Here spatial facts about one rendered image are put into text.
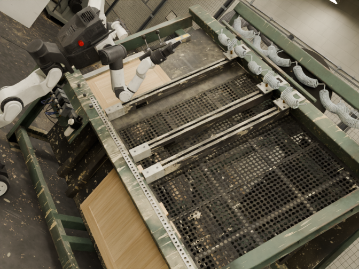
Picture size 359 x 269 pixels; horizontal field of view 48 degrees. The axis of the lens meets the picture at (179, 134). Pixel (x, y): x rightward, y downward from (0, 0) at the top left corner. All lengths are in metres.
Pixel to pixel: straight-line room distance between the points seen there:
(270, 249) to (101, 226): 1.24
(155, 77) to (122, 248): 1.29
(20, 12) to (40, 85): 4.02
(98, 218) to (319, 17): 6.96
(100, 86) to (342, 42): 5.99
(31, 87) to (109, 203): 0.94
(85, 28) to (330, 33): 6.56
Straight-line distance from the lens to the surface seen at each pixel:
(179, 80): 3.01
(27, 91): 2.81
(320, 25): 8.82
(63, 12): 8.31
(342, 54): 8.26
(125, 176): 2.51
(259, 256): 2.20
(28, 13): 6.75
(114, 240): 2.82
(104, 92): 3.12
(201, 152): 2.55
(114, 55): 2.57
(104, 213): 2.92
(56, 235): 2.92
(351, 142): 2.63
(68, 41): 2.67
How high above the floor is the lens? 1.81
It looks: 14 degrees down
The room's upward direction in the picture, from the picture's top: 43 degrees clockwise
